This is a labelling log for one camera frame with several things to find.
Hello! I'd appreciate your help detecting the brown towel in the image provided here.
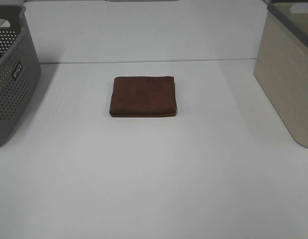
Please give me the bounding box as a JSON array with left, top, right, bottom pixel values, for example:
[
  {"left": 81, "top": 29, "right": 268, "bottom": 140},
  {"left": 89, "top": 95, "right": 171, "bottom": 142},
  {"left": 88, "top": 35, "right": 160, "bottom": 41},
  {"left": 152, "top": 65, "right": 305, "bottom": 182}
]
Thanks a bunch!
[{"left": 109, "top": 76, "right": 177, "bottom": 118}]

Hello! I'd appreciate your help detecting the beige plastic storage bin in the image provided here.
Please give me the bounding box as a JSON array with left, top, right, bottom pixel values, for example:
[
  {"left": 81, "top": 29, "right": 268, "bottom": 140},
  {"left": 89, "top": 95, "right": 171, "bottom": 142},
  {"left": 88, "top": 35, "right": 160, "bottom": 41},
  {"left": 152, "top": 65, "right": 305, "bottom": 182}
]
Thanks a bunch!
[{"left": 254, "top": 0, "right": 308, "bottom": 148}]

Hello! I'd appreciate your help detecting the grey perforated plastic basket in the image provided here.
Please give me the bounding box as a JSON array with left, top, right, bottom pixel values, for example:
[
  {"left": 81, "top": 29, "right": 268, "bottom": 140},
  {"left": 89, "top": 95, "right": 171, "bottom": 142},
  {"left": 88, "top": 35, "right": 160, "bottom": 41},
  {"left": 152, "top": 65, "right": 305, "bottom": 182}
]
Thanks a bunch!
[{"left": 0, "top": 4, "right": 41, "bottom": 147}]

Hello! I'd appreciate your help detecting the black label on basket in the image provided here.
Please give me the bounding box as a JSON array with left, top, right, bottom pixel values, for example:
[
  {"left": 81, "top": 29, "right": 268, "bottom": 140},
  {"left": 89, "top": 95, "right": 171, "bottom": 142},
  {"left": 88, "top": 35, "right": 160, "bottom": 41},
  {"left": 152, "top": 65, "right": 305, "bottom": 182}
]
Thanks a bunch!
[{"left": 11, "top": 62, "right": 23, "bottom": 81}]

